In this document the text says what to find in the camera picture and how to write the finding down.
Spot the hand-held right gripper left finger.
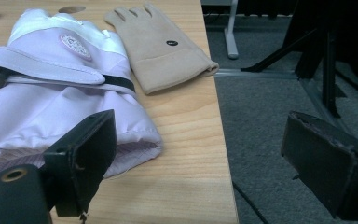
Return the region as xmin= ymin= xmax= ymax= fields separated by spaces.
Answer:
xmin=42 ymin=108 xmax=118 ymax=217

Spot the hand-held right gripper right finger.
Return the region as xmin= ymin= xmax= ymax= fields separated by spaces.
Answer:
xmin=281 ymin=110 xmax=358 ymax=222

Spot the lilac padded ski glove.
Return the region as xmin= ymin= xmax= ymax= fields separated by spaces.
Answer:
xmin=0 ymin=7 xmax=164 ymax=194

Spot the black stand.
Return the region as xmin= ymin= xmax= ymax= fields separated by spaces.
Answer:
xmin=241 ymin=0 xmax=358 ymax=119

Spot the tan suede glove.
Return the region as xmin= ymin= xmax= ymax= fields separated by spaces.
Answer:
xmin=103 ymin=3 xmax=220 ymax=96

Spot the white metal table leg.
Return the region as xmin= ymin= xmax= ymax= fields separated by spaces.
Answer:
xmin=223 ymin=0 xmax=241 ymax=61

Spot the black floor cable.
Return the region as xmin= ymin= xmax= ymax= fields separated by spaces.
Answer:
xmin=231 ymin=181 xmax=270 ymax=224

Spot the grey metal floor rail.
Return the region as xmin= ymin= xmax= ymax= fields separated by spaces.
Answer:
xmin=213 ymin=68 xmax=353 ymax=133

